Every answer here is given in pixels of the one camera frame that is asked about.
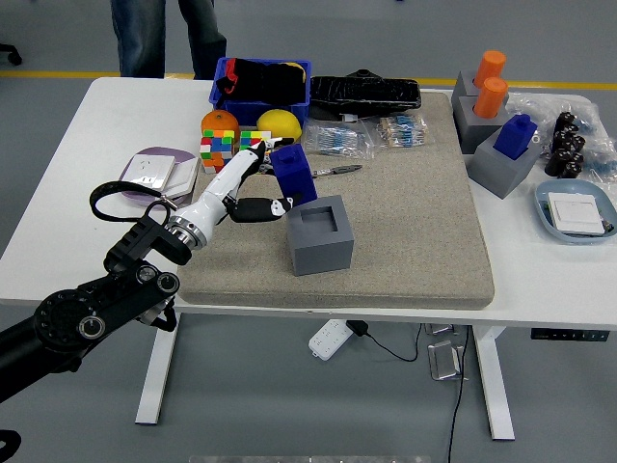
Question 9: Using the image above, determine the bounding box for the orange fruit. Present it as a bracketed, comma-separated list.
[201, 109, 241, 141]

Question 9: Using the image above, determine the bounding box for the colourful puzzle cube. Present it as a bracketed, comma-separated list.
[200, 128, 238, 175]
[239, 129, 274, 154]

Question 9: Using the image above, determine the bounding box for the black power cable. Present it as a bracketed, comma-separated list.
[363, 322, 425, 363]
[446, 326, 471, 463]

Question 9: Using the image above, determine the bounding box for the grey-brown mat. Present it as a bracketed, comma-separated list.
[174, 91, 496, 311]

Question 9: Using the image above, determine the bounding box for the purple tray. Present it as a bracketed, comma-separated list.
[118, 146, 200, 210]

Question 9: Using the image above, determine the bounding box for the black cloth with red trim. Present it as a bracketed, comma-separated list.
[215, 58, 308, 105]

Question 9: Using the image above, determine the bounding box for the black table control panel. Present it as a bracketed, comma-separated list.
[530, 328, 611, 342]

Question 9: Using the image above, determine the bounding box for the yellow round object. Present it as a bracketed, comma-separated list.
[283, 61, 308, 84]

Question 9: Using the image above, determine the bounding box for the clear bag of blue resistors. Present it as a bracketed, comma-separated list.
[299, 120, 376, 161]

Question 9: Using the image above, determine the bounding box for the light blue tray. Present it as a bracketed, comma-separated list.
[534, 179, 617, 246]

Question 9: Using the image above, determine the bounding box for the black silver pen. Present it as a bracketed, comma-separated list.
[311, 164, 363, 178]

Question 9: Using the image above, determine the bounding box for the black chair base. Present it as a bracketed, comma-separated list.
[0, 42, 24, 67]

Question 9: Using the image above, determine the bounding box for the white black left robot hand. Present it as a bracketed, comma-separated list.
[180, 137, 304, 240]

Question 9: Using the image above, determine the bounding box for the clear bag of tan resistors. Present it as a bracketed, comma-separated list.
[370, 115, 435, 150]

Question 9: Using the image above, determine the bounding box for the white wall socket panel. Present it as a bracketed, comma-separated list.
[119, 153, 176, 193]

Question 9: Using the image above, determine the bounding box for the clear bag of blue parts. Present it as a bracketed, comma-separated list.
[576, 103, 617, 187]

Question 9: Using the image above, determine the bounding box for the person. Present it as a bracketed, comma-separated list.
[109, 0, 228, 81]

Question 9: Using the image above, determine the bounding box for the orange cylinder seal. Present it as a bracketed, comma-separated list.
[472, 50, 508, 89]
[473, 76, 510, 120]

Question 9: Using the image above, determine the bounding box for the yellow lemon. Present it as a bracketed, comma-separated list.
[256, 108, 304, 145]

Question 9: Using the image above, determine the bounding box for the black plastic wrapped package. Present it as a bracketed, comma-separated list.
[308, 68, 423, 122]

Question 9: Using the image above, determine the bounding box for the blue plastic bin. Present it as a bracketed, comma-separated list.
[208, 57, 313, 129]

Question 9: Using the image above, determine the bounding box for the blue square seal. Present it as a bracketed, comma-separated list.
[269, 143, 318, 203]
[493, 114, 539, 162]

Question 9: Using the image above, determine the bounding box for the metal bracket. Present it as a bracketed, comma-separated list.
[423, 322, 462, 337]
[427, 340, 467, 382]

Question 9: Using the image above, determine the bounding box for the white switch panel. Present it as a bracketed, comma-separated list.
[547, 192, 606, 236]
[154, 157, 201, 203]

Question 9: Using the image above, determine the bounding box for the white power strip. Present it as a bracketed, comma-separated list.
[308, 318, 353, 361]

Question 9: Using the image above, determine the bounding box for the clear plastic bag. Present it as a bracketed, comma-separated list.
[505, 92, 597, 146]

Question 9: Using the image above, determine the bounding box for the grey cube seal holder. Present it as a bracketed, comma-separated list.
[285, 194, 356, 277]
[451, 70, 510, 100]
[452, 95, 513, 155]
[467, 129, 545, 200]

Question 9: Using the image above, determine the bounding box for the white table leg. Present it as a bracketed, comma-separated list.
[471, 326, 516, 441]
[134, 313, 182, 425]

